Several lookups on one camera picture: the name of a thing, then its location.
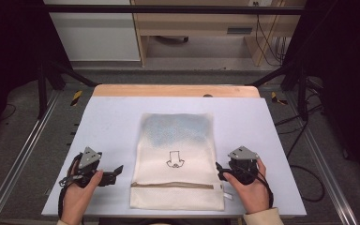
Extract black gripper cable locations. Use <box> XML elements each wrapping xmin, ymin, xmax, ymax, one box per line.
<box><xmin>255</xmin><ymin>158</ymin><xmax>275</xmax><ymax>209</ymax></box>
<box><xmin>57</xmin><ymin>153</ymin><xmax>80</xmax><ymax>220</ymax></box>

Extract person's left hand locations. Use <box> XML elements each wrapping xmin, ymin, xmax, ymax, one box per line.
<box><xmin>60</xmin><ymin>153</ymin><xmax>104</xmax><ymax>225</ymax></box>

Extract black hanging cables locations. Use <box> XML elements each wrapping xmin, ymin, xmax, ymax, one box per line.
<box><xmin>254</xmin><ymin>2</ymin><xmax>288</xmax><ymax>68</ymax></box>

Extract black horizontal bar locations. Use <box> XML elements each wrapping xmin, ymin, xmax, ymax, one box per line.
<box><xmin>42</xmin><ymin>4</ymin><xmax>308</xmax><ymax>15</ymax></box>

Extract black floor cable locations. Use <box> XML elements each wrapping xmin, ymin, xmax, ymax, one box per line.
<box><xmin>274</xmin><ymin>102</ymin><xmax>326</xmax><ymax>203</ymax></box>

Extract yellow clamp right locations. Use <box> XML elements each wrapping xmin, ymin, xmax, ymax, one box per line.
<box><xmin>269</xmin><ymin>91</ymin><xmax>289</xmax><ymax>106</ymax></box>

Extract aluminium rail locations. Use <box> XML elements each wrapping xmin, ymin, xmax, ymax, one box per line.
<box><xmin>0</xmin><ymin>89</ymin><xmax>61</xmax><ymax>225</ymax></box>
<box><xmin>283</xmin><ymin>90</ymin><xmax>359</xmax><ymax>225</ymax></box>

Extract person's right hand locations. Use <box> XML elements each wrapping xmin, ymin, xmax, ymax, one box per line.
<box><xmin>223</xmin><ymin>158</ymin><xmax>272</xmax><ymax>216</ymax></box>

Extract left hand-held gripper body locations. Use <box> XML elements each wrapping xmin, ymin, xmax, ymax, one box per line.
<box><xmin>69</xmin><ymin>146</ymin><xmax>105</xmax><ymax>188</ymax></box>

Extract white cabinet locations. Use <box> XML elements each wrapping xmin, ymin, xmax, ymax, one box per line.
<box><xmin>42</xmin><ymin>0</ymin><xmax>142</xmax><ymax>62</ymax></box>

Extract yellow clamp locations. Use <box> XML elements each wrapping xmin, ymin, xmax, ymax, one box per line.
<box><xmin>269</xmin><ymin>91</ymin><xmax>289</xmax><ymax>106</ymax></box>
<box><xmin>70</xmin><ymin>90</ymin><xmax>84</xmax><ymax>108</ymax></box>

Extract yellow clamp left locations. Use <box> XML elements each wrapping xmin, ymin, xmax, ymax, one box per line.
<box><xmin>70</xmin><ymin>90</ymin><xmax>84</xmax><ymax>108</ymax></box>

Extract light wooden desk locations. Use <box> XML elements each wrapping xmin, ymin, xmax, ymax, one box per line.
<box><xmin>130</xmin><ymin>0</ymin><xmax>308</xmax><ymax>68</ymax></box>

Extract black metal stand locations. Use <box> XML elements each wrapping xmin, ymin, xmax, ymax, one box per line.
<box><xmin>37</xmin><ymin>59</ymin><xmax>98</xmax><ymax>120</ymax></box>
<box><xmin>247</xmin><ymin>59</ymin><xmax>311</xmax><ymax>122</ymax></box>

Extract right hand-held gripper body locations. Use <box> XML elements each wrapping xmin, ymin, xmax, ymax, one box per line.
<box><xmin>227</xmin><ymin>145</ymin><xmax>260</xmax><ymax>186</ymax></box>

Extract cream mesh laundry bag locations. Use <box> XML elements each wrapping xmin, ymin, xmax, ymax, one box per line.
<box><xmin>129</xmin><ymin>112</ymin><xmax>233</xmax><ymax>212</ymax></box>

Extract black curtain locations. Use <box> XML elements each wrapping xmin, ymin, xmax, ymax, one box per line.
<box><xmin>0</xmin><ymin>0</ymin><xmax>73</xmax><ymax>149</ymax></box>
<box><xmin>280</xmin><ymin>0</ymin><xmax>360</xmax><ymax>184</ymax></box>

